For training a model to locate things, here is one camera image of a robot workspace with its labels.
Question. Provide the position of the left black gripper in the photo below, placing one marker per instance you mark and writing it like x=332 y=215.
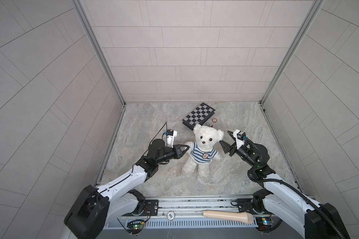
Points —
x=176 y=152

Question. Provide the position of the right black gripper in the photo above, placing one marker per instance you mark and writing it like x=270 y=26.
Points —
x=234 y=150

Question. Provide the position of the blue white striped sweater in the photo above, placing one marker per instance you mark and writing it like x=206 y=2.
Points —
x=200 y=157

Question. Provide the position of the white teddy bear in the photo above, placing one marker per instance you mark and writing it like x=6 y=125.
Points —
x=206 y=138

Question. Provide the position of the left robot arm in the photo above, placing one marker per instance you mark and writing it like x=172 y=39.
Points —
x=95 y=207

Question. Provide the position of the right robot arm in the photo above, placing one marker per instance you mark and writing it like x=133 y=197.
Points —
x=310 y=218

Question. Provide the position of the black folded chess board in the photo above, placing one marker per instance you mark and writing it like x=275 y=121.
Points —
x=199 y=115

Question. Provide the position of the white round knob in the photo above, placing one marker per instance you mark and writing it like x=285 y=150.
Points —
x=171 y=215

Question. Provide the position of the left green circuit board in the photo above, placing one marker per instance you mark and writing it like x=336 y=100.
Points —
x=134 y=227

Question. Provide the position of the green circuit board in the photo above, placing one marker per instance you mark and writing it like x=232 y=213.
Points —
x=263 y=223
x=134 y=227

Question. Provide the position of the right green circuit board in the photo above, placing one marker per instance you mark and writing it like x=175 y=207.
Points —
x=263 y=223

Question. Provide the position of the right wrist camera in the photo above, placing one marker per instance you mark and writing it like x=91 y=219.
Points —
x=240 y=137

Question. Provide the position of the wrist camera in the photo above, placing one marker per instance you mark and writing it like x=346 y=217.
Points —
x=170 y=137
x=240 y=137

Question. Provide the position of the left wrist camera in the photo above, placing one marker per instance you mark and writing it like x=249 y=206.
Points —
x=170 y=137

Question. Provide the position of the aluminium mounting rail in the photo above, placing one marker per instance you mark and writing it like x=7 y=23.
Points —
x=193 y=206

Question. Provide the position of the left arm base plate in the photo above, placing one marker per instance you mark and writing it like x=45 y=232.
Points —
x=148 y=208

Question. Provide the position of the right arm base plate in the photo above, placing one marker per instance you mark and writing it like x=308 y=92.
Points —
x=251 y=206

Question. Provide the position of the beige handle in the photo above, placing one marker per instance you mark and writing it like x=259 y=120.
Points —
x=243 y=217

